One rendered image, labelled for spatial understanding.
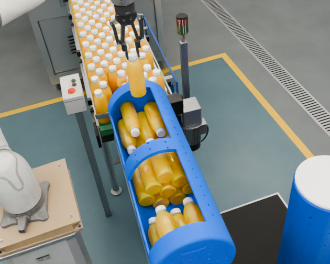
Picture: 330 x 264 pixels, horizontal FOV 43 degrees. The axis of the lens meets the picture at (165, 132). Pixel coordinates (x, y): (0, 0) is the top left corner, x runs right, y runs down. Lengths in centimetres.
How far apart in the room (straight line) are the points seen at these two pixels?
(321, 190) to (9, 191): 115
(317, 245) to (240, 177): 131
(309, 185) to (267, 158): 151
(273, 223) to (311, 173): 96
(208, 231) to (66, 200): 62
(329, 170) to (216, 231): 63
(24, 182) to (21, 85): 282
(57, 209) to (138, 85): 59
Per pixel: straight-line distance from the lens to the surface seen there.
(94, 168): 259
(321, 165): 183
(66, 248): 179
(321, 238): 184
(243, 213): 272
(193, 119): 235
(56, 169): 182
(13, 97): 421
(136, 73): 173
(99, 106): 215
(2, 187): 156
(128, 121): 187
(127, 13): 159
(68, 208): 169
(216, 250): 141
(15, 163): 155
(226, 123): 349
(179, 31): 234
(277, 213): 274
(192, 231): 134
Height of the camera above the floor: 236
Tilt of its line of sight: 43 degrees down
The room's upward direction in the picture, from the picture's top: 6 degrees counter-clockwise
